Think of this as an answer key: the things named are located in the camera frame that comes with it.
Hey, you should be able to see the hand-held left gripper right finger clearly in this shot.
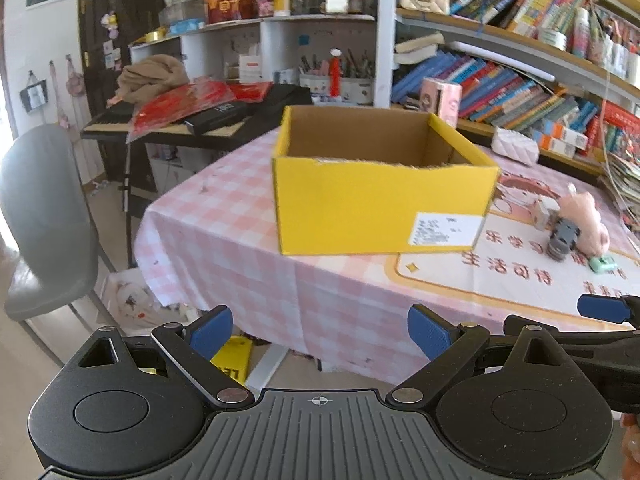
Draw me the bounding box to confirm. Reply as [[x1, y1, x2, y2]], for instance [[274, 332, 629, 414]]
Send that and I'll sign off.
[[391, 304, 576, 406]]

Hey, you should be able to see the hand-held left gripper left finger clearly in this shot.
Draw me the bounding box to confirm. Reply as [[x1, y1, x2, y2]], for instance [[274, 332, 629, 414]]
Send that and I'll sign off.
[[65, 305, 254, 407]]

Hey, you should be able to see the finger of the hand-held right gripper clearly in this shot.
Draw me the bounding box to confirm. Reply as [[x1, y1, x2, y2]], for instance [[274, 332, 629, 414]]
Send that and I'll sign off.
[[577, 295, 640, 325], [502, 315, 640, 358]]

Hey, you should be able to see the pink plush toy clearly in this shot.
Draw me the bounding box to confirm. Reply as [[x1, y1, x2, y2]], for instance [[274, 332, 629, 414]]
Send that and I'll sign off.
[[556, 184, 611, 257]]

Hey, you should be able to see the yellow cardboard box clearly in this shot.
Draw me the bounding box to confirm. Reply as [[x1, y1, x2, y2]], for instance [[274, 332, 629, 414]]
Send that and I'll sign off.
[[271, 105, 501, 256]]

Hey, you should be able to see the person's right hand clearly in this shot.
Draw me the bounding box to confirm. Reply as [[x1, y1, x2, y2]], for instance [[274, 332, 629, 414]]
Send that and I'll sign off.
[[620, 412, 640, 480]]

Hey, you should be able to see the yellow printed card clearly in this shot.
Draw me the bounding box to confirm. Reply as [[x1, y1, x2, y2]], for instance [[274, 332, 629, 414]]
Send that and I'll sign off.
[[211, 336, 254, 384]]

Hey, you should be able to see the grey toy car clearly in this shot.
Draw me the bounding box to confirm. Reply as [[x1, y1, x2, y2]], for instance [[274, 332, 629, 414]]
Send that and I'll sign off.
[[547, 217, 584, 261]]

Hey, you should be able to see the white plastic bag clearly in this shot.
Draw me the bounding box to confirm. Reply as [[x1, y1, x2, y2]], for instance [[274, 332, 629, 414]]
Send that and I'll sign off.
[[101, 269, 168, 332]]

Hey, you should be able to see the cartoon printed desk mat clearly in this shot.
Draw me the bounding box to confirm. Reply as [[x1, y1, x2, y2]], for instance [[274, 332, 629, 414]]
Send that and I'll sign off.
[[394, 159, 640, 333]]

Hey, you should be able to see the pink checked tablecloth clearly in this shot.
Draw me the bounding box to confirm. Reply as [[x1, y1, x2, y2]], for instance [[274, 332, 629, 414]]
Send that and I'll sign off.
[[134, 125, 640, 376]]

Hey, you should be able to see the stack of newspapers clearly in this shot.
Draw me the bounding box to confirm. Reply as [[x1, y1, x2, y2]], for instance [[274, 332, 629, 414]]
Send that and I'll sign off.
[[596, 149, 640, 233]]

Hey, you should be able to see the white quilted pouch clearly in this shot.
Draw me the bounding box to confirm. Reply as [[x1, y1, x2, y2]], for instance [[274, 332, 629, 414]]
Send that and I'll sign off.
[[491, 127, 540, 165]]

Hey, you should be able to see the grey chair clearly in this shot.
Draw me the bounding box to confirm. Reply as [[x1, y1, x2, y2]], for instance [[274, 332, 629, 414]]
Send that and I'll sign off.
[[0, 124, 118, 323]]

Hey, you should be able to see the flat black box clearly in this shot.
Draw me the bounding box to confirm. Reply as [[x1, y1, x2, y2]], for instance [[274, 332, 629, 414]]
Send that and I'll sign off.
[[184, 101, 249, 136]]

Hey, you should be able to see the bag of red paper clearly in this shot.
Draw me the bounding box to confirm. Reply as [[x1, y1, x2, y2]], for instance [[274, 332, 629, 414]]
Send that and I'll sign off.
[[126, 79, 237, 142]]

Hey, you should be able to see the tall pink box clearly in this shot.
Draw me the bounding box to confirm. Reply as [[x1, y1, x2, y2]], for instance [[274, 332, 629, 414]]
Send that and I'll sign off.
[[419, 77, 464, 129]]

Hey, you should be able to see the black electronic keyboard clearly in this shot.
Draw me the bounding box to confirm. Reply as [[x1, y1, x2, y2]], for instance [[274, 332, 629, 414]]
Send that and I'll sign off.
[[80, 82, 327, 152]]

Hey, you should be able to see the red envelope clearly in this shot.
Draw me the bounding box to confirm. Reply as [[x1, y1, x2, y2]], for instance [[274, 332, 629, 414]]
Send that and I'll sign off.
[[229, 82, 274, 104]]

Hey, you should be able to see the row of blue books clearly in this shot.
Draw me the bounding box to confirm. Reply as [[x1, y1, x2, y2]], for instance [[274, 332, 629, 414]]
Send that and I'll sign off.
[[391, 51, 603, 157]]

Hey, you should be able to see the white pen holder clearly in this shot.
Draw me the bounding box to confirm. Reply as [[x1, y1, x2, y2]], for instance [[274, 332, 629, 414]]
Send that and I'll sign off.
[[299, 72, 374, 107]]

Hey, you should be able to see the brown cloth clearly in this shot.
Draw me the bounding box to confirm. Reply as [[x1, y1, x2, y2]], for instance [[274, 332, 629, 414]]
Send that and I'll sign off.
[[114, 54, 192, 107]]

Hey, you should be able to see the red doll ornament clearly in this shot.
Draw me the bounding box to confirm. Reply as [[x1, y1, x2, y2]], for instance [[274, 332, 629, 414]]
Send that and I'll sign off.
[[327, 48, 344, 97]]

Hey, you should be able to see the hanging pink bag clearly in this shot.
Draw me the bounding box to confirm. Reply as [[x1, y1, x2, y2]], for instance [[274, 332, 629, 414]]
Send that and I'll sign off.
[[64, 56, 87, 97]]

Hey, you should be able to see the wooden bookshelf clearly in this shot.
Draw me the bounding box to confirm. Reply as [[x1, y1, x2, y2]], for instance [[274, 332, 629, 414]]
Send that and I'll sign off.
[[375, 0, 640, 176]]

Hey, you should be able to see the white shelf unit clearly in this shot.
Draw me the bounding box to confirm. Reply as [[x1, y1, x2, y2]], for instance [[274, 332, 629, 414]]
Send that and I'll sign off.
[[129, 14, 377, 111]]

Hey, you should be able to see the hanging dark bag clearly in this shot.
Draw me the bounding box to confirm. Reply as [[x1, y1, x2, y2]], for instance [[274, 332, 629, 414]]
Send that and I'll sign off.
[[19, 70, 49, 112]]

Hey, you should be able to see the black door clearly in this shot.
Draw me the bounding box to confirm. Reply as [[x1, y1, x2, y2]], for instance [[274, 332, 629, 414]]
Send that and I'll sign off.
[[78, 0, 167, 183]]

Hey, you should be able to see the row of colourful books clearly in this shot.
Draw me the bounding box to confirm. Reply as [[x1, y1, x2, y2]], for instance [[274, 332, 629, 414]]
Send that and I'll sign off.
[[449, 0, 640, 88]]

